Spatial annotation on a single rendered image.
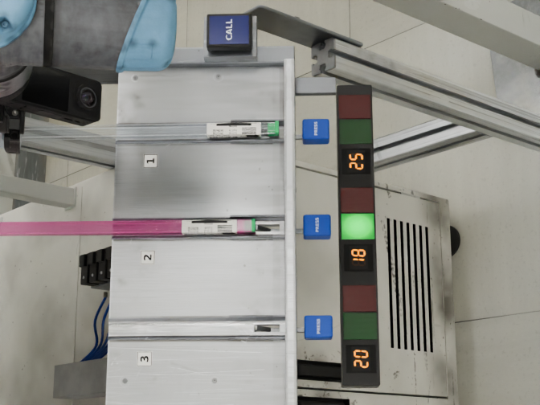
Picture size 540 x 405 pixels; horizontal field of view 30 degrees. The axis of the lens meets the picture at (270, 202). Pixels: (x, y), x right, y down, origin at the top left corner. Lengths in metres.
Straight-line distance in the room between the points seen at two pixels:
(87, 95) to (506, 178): 0.97
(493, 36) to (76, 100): 0.84
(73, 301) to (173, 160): 0.58
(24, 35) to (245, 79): 0.37
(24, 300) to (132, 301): 0.73
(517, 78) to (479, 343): 0.47
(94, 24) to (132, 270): 0.35
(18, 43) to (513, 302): 1.14
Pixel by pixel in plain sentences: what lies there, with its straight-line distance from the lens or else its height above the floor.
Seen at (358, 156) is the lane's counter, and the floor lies 0.65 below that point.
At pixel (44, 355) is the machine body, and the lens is 1.73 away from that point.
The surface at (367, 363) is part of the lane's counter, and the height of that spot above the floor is 0.65.
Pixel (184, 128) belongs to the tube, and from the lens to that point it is 1.13.
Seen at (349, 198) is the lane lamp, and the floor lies 0.66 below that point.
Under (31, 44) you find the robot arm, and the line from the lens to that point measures 0.86.
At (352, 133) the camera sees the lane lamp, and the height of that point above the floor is 0.66.
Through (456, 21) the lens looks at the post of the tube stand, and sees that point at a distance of 1.62.
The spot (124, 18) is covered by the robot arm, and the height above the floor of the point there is 1.02.
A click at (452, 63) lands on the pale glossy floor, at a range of 1.97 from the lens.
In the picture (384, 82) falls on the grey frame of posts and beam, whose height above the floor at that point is 0.55.
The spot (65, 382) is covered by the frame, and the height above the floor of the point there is 0.66.
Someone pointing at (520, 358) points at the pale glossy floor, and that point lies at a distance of 1.77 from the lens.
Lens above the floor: 1.43
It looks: 39 degrees down
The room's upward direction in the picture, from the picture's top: 78 degrees counter-clockwise
